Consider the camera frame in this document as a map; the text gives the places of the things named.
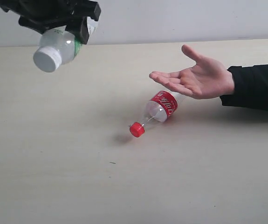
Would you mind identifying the open human hand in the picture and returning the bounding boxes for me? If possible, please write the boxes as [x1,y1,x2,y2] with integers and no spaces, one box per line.
[149,45,234,99]

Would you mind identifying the black sleeved forearm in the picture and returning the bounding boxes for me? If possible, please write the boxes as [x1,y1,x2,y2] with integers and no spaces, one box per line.
[220,64,268,111]

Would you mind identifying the clear red-label cola bottle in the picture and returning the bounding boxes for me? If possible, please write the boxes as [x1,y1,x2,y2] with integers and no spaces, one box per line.
[129,90,185,138]

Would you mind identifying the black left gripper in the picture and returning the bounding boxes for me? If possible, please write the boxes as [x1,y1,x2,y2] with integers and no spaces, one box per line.
[0,0,101,44]

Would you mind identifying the green-label white-cap bottle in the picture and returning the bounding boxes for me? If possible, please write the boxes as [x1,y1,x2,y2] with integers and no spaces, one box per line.
[33,17,100,73]

